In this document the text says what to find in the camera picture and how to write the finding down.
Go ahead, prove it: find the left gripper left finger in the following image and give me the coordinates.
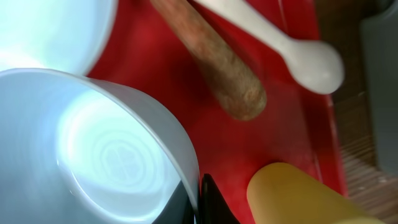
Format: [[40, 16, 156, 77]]
[[152, 182, 195, 224]]

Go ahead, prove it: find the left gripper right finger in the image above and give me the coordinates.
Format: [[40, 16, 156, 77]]
[[200, 174, 239, 224]]

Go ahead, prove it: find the yellow plastic cup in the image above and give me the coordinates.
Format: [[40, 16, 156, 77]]
[[247, 162, 383, 224]]

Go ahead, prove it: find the small light blue bowl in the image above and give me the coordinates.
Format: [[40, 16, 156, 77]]
[[1, 68, 200, 223]]

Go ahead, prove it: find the large light blue plate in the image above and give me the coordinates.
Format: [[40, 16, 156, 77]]
[[1, 0, 118, 76]]

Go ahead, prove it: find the grey dishwasher rack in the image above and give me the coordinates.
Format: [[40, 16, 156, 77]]
[[360, 0, 397, 175]]

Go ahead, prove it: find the red serving tray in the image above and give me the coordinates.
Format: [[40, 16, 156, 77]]
[[90, 0, 347, 223]]

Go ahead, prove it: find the brown carrot stick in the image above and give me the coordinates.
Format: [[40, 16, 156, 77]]
[[150, 0, 267, 121]]

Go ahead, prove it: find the white plastic spoon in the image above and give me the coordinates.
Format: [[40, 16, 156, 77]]
[[195, 0, 345, 95]]

